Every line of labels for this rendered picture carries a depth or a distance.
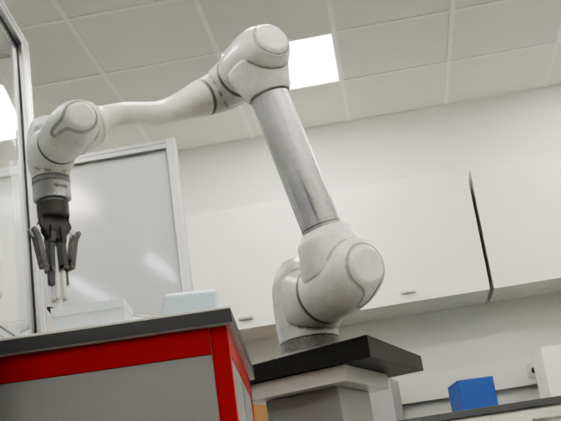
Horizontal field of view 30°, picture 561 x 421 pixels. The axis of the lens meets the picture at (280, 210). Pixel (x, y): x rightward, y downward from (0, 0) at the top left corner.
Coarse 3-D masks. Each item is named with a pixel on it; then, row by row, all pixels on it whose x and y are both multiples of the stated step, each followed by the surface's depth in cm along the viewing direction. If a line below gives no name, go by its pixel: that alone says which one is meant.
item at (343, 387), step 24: (264, 384) 254; (288, 384) 251; (312, 384) 249; (336, 384) 249; (360, 384) 254; (384, 384) 266; (288, 408) 254; (312, 408) 252; (336, 408) 249; (360, 408) 258
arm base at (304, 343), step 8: (312, 336) 260; (320, 336) 260; (328, 336) 261; (336, 336) 264; (288, 344) 262; (296, 344) 260; (304, 344) 259; (312, 344) 259; (320, 344) 259; (328, 344) 260; (280, 352) 265; (288, 352) 261; (296, 352) 259
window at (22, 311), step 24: (0, 24) 305; (0, 48) 301; (0, 72) 297; (0, 96) 293; (0, 120) 289; (0, 144) 285; (0, 168) 282; (24, 168) 310; (0, 192) 278; (24, 192) 305; (0, 216) 274; (24, 216) 301; (0, 240) 271; (24, 240) 297; (24, 264) 293; (24, 288) 289; (0, 312) 261; (24, 312) 285
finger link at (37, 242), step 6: (36, 228) 239; (30, 234) 240; (36, 234) 239; (36, 240) 239; (42, 240) 239; (36, 246) 239; (42, 246) 239; (36, 252) 239; (42, 252) 238; (42, 258) 238
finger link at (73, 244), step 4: (76, 232) 246; (80, 232) 247; (76, 236) 246; (72, 240) 246; (76, 240) 245; (68, 244) 246; (72, 244) 245; (76, 244) 245; (68, 248) 246; (72, 248) 244; (76, 248) 245; (68, 252) 245; (72, 252) 244; (76, 252) 244; (68, 256) 244; (72, 256) 243; (76, 256) 244; (68, 260) 244; (72, 260) 243; (68, 264) 244; (72, 264) 242; (72, 268) 242
